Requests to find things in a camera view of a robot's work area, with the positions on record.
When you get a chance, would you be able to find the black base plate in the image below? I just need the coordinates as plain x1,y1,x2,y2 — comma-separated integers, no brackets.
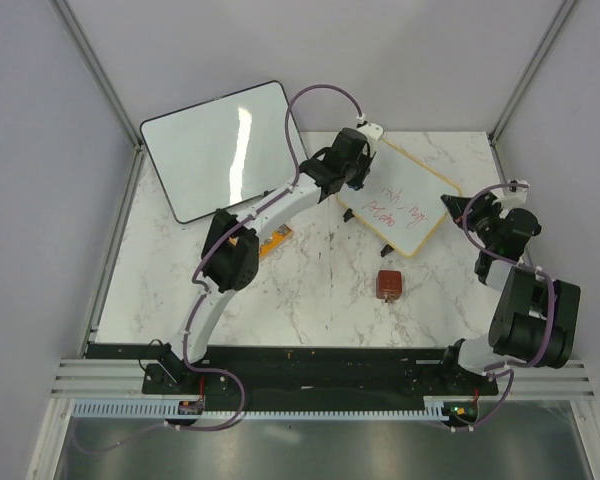
142,346,498,410

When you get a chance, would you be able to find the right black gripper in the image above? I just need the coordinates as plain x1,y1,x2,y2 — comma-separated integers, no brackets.
442,192,503,250

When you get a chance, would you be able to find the aluminium rail frame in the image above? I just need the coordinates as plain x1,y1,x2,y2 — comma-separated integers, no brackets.
51,359,144,399

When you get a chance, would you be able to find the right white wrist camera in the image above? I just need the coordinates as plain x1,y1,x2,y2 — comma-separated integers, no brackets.
496,181,529,210

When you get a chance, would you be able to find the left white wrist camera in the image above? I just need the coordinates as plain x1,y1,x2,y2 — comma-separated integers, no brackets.
356,114,384,144

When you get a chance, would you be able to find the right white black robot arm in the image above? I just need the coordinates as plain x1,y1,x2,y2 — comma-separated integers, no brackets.
437,186,581,394

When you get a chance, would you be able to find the light blue cable duct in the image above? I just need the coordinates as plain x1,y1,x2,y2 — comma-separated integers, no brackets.
71,398,449,422

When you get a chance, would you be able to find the brown square box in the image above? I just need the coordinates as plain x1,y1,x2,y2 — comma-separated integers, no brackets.
376,270,403,303

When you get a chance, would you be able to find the orange picture card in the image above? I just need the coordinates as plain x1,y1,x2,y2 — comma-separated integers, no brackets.
259,224,293,259

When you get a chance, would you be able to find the small yellow framed whiteboard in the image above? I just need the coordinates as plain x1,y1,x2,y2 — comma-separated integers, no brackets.
336,139,462,258

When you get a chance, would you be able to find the large black framed whiteboard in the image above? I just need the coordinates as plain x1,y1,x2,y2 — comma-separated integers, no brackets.
139,81,306,224

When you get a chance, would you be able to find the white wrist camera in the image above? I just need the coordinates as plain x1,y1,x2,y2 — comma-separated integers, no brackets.
496,181,529,210
356,114,384,144

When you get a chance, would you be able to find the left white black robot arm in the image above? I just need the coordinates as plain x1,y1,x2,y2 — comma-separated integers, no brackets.
164,123,383,393

